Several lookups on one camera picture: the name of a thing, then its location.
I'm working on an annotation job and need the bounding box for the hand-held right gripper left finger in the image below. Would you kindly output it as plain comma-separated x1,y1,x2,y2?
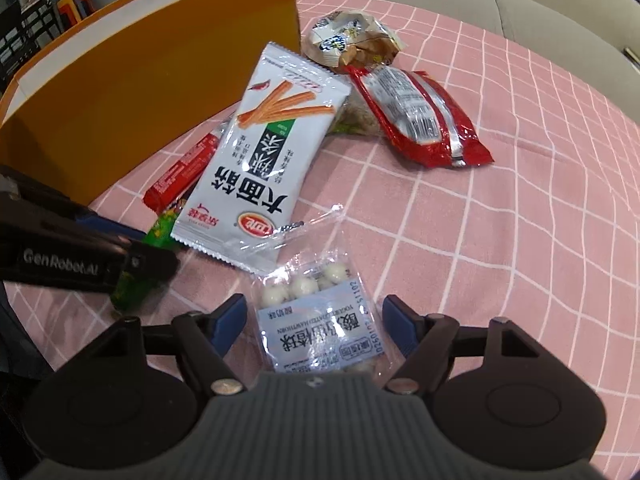
80,294,249,398

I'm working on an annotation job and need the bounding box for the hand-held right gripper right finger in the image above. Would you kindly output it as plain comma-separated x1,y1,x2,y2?
382,295,551,396

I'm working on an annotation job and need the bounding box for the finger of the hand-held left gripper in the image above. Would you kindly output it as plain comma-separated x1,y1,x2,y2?
74,211,149,242
119,244,180,292

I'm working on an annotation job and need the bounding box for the green sausage stick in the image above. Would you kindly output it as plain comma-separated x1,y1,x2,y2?
111,205,184,312

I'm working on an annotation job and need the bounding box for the clear packet of white balls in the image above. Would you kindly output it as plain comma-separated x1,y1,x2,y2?
249,247,396,378

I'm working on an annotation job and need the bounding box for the small red bar packet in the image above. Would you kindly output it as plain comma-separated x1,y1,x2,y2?
142,132,221,213

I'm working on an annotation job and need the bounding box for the orange cardboard box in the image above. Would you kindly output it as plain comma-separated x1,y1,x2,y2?
0,0,302,207

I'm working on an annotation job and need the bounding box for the white spicy strip packet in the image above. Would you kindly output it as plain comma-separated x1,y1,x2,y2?
170,41,352,275

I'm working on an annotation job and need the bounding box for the large red snack packet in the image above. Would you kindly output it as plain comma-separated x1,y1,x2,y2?
345,65,495,170

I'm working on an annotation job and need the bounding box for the white snack bag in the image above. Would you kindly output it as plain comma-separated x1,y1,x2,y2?
306,10,404,69

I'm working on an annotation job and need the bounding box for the pink checked tablecloth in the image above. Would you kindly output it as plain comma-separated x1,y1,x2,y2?
0,0,640,480

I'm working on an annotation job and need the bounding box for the colourful stool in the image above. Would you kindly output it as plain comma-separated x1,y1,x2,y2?
54,0,97,37

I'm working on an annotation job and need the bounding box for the beige sofa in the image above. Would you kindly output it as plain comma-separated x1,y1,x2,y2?
130,0,640,126

